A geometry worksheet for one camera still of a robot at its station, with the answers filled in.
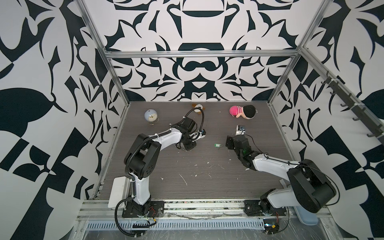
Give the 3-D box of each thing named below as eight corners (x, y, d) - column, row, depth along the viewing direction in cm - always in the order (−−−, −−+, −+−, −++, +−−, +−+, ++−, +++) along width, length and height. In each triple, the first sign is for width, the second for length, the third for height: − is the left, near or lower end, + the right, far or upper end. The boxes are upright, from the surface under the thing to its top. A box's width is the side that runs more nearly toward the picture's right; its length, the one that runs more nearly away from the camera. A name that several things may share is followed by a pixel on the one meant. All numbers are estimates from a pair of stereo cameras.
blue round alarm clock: (146, 125, 109) (142, 116, 102) (148, 117, 114) (145, 108, 106) (157, 125, 109) (155, 116, 102) (158, 117, 114) (156, 108, 107)
